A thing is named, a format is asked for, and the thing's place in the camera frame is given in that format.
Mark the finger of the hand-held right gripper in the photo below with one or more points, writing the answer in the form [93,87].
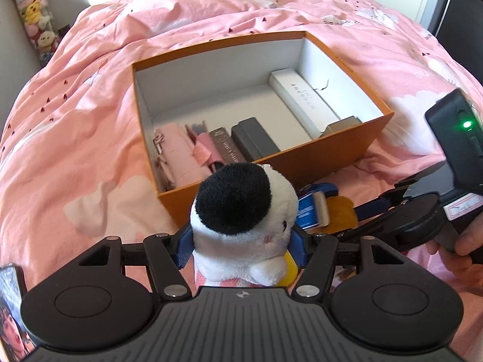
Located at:
[377,226]
[371,208]

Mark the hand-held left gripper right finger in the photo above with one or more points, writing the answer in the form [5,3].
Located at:
[298,247]

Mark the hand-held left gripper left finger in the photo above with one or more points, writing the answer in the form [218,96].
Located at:
[185,246]

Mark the brown plush toy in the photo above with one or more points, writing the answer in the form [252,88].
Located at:
[341,213]

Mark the blue card holder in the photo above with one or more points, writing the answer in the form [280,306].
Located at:
[307,211]

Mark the white plush toy black patch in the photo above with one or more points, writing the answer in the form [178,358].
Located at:
[234,233]

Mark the orange cardboard box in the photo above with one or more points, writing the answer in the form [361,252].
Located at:
[320,162]

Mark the small gold box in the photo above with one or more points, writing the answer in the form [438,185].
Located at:
[341,125]

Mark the brown sparkly card box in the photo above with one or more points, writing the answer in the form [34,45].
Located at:
[226,147]

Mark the dark grey box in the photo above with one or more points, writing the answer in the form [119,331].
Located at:
[253,139]

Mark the long white box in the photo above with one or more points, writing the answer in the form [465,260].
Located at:
[302,98]

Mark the person's right hand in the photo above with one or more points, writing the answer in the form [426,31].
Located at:
[468,243]

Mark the pink tape roll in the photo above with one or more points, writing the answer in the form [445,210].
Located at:
[202,149]

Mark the black cabinet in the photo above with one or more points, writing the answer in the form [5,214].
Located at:
[464,7]

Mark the pink printed blanket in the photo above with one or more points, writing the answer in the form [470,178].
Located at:
[94,120]

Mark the clear tube of plush toys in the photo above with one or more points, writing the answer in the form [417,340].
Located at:
[34,11]

